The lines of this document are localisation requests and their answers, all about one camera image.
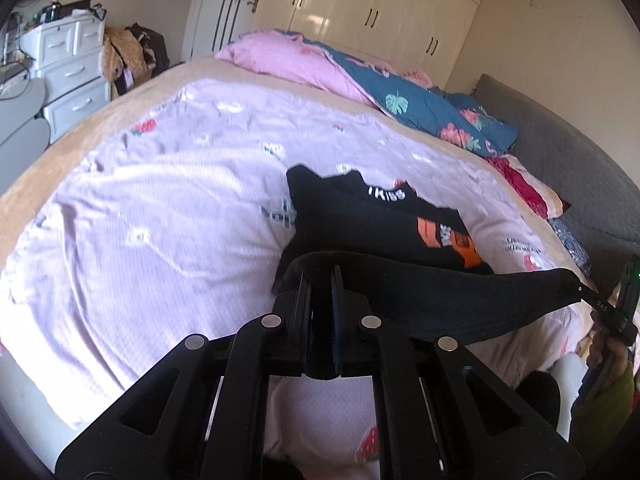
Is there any white drawer chest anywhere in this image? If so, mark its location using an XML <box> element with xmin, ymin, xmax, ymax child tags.
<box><xmin>20</xmin><ymin>12</ymin><xmax>113</xmax><ymax>143</ymax></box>

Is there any grey padded headboard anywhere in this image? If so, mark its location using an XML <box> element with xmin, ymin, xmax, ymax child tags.
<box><xmin>472</xmin><ymin>72</ymin><xmax>640</xmax><ymax>281</ymax></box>

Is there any white wardrobe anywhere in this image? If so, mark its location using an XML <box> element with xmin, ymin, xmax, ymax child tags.
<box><xmin>250</xmin><ymin>0</ymin><xmax>488</xmax><ymax>88</ymax></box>

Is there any dark clothes pile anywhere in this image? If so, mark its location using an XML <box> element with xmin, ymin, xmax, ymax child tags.
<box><xmin>125</xmin><ymin>22</ymin><xmax>171</xmax><ymax>96</ymax></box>

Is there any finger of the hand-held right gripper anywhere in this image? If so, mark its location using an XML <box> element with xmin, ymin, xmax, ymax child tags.
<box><xmin>572</xmin><ymin>284</ymin><xmax>638</xmax><ymax>346</ymax></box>

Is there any grey oval board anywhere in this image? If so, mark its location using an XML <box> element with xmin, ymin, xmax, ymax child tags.
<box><xmin>0</xmin><ymin>119</ymin><xmax>51</xmax><ymax>161</ymax></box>
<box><xmin>0</xmin><ymin>79</ymin><xmax>47</xmax><ymax>117</ymax></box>

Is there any pink pillow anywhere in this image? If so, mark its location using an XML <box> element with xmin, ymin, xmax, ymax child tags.
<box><xmin>215</xmin><ymin>30</ymin><xmax>391</xmax><ymax>111</ymax></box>

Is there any white door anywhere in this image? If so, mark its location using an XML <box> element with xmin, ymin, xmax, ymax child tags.
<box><xmin>182</xmin><ymin>0</ymin><xmax>266</xmax><ymax>63</ymax></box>

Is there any black long-sleeved shirt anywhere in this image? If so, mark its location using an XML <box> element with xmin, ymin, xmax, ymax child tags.
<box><xmin>270</xmin><ymin>164</ymin><xmax>598</xmax><ymax>378</ymax></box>

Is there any blue floral quilt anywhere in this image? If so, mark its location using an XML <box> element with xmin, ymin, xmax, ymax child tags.
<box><xmin>305</xmin><ymin>40</ymin><xmax>518</xmax><ymax>157</ymax></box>

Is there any person's right forearm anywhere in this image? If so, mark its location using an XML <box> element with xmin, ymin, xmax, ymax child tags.
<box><xmin>570</xmin><ymin>360</ymin><xmax>640</xmax><ymax>448</ymax></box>

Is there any red floral pillow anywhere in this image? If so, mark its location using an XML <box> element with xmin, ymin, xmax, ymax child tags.
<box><xmin>482</xmin><ymin>154</ymin><xmax>571</xmax><ymax>220</ymax></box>

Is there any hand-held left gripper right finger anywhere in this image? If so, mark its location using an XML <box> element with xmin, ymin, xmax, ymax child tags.
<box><xmin>330</xmin><ymin>266</ymin><xmax>585</xmax><ymax>480</ymax></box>

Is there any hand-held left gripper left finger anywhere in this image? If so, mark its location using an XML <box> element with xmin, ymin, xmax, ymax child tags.
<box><xmin>55</xmin><ymin>270</ymin><xmax>313</xmax><ymax>480</ymax></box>

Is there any blue patterned pillow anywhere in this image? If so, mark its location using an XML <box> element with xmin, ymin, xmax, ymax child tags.
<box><xmin>547</xmin><ymin>217</ymin><xmax>593</xmax><ymax>278</ymax></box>

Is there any lilac printed bed sheet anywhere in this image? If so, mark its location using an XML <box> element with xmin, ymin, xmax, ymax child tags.
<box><xmin>0</xmin><ymin>79</ymin><xmax>596</xmax><ymax>480</ymax></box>

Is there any person's right hand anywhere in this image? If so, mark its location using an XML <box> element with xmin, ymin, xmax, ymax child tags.
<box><xmin>586</xmin><ymin>312</ymin><xmax>637</xmax><ymax>381</ymax></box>

